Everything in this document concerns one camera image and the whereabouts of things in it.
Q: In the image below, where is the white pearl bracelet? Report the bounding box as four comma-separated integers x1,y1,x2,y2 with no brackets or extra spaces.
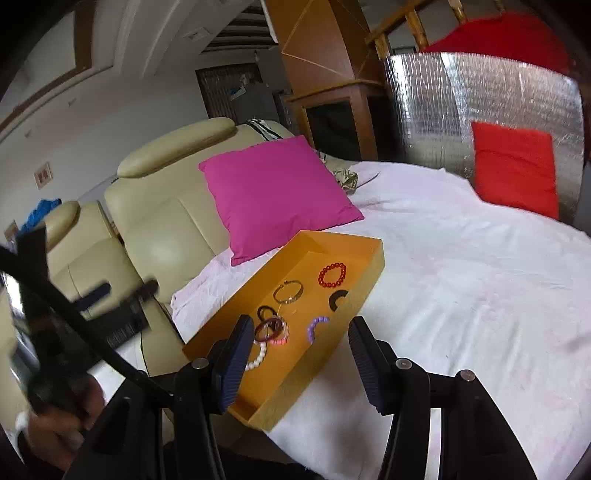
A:
244,341,270,372

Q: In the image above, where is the magenta pillow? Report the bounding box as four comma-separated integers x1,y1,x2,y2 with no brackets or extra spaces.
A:
198,136,363,266

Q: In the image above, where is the wooden cabinet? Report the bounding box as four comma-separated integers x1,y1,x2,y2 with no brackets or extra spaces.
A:
288,80,399,161

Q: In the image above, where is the blue plastic bag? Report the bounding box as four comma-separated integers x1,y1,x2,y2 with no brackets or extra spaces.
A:
19,198,62,234

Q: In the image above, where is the framed wall picture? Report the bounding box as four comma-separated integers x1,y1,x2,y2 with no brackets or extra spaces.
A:
34,162,53,189

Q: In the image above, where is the person left hand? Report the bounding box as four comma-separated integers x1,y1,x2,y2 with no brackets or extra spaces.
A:
17,375,105,479

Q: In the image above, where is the dark maroon bangle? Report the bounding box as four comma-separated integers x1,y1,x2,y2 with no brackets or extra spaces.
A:
254,317,284,343

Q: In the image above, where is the patterned grey cloth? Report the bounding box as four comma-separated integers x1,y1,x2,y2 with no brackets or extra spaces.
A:
332,169,380,195

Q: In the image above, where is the cream leather armchair right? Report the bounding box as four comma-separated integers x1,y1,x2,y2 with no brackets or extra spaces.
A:
103,116,357,375

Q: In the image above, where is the pink translucent bead bracelet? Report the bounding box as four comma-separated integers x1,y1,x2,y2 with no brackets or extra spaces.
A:
269,320,291,347

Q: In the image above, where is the orange cardboard tray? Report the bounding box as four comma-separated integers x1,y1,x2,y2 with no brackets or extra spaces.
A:
183,231,385,431

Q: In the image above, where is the silver foil insulation panel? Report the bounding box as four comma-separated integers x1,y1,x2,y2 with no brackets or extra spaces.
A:
384,53,585,223

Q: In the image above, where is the red bead bracelet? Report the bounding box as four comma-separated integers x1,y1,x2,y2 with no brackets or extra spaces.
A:
316,262,348,289

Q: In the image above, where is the gold bangle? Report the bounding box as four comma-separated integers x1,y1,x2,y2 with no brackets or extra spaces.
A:
273,280,304,305

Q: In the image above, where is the cream leather armchair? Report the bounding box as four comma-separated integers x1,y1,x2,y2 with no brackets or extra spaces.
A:
43,201,141,319
103,116,357,375

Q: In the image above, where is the cream leather armchair left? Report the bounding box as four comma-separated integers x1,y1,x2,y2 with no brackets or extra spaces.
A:
43,201,141,319

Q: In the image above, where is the red cloth on railing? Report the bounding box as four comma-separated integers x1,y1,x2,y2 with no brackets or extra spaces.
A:
423,12,571,75

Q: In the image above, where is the purple bead bracelet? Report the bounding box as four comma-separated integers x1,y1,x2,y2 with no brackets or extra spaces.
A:
305,315,332,345

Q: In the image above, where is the wooden stair railing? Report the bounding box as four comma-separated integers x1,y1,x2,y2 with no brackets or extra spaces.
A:
363,0,468,61

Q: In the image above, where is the brown wooden column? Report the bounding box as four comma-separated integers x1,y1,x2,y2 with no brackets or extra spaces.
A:
266,0,383,97

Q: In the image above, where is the red pillow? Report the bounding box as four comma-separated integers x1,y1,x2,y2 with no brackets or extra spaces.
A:
472,121,559,220

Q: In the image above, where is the white textured bed cover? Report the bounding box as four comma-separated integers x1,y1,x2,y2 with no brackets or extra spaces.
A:
171,162,590,479

